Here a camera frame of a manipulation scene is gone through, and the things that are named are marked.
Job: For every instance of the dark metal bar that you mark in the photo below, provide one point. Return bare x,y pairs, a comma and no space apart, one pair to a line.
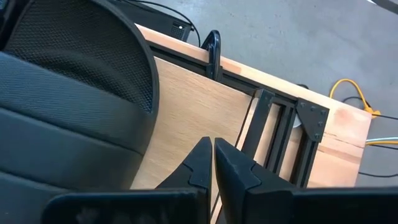
388,4

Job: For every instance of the wooden shelf board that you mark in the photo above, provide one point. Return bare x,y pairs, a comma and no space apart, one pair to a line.
192,118

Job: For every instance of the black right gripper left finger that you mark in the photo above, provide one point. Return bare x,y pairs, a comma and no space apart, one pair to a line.
199,168

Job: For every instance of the dark blue rubber slide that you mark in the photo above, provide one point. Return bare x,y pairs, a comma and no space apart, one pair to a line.
71,102

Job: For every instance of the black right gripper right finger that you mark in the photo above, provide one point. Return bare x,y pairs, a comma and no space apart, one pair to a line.
233,174

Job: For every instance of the black metal shelf frame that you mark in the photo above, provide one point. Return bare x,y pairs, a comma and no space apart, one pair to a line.
312,118

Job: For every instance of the black computer box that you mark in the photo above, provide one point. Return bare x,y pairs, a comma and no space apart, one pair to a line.
149,18

